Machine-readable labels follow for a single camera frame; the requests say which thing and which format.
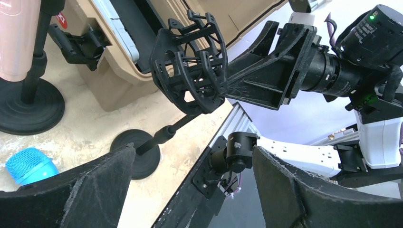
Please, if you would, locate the blue microphone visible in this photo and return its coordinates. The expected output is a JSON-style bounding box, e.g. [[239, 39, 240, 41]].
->
[[5, 147, 59, 186]]

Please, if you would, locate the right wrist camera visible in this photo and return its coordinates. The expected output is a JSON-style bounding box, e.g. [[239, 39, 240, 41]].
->
[[288, 0, 325, 26]]

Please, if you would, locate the black tray insert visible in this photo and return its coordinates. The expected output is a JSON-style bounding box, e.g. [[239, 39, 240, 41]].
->
[[111, 0, 166, 73]]

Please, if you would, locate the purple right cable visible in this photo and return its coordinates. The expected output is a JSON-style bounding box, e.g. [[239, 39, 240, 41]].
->
[[324, 12, 339, 48]]

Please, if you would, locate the pink microphone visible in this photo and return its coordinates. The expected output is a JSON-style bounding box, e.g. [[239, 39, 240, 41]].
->
[[0, 0, 41, 82]]

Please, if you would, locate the black aluminium base frame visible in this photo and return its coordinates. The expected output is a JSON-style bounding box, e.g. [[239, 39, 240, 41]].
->
[[152, 103, 259, 228]]

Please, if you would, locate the black round-base shock mount stand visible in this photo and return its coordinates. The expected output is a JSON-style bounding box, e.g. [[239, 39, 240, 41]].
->
[[110, 10, 228, 180]]

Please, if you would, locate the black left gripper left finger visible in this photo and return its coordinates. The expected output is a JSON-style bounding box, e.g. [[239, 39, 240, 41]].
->
[[0, 143, 135, 228]]

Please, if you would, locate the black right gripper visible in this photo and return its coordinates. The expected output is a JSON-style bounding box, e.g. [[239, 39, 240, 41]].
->
[[226, 20, 317, 110]]

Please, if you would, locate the grey plastic box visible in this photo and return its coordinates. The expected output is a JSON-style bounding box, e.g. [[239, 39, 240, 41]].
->
[[94, 0, 139, 63]]

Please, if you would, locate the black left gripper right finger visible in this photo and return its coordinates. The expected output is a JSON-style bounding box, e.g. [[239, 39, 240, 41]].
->
[[252, 146, 403, 228]]

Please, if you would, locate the black clip stand pink mic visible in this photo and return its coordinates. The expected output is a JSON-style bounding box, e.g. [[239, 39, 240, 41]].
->
[[0, 0, 65, 135]]

